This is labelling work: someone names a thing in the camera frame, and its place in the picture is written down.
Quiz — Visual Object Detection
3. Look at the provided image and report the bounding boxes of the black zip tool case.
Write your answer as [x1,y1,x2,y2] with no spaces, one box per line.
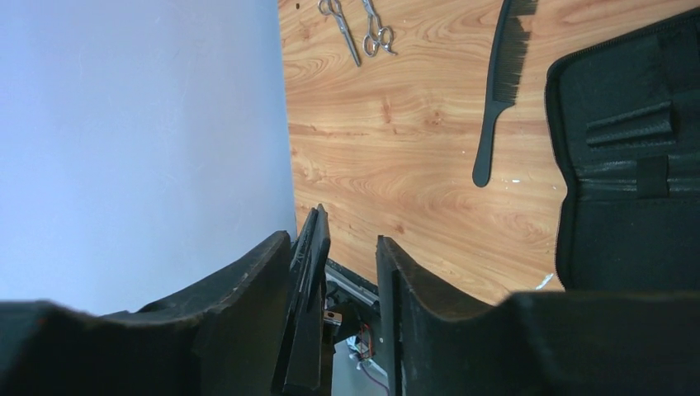
[545,8,699,291]

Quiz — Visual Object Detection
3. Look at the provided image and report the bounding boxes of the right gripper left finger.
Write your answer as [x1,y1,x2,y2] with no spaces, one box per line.
[1,231,291,395]

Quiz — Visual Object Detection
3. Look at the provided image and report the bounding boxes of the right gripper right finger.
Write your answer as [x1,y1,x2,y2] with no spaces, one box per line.
[376,236,699,395]

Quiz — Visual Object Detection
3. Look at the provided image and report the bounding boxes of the silver scissors right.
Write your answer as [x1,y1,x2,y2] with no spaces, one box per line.
[362,0,397,58]

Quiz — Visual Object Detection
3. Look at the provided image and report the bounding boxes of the silver scissors left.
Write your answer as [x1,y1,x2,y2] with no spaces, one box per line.
[317,0,362,68]

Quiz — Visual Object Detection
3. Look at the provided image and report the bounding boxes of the black handled tail comb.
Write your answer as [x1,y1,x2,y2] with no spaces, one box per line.
[472,0,538,187]

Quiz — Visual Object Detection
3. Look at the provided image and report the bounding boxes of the black straight comb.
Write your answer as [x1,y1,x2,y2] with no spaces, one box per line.
[271,204,330,395]

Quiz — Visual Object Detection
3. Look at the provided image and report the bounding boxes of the silver scissors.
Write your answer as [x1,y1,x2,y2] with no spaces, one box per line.
[317,0,362,68]
[362,0,397,58]

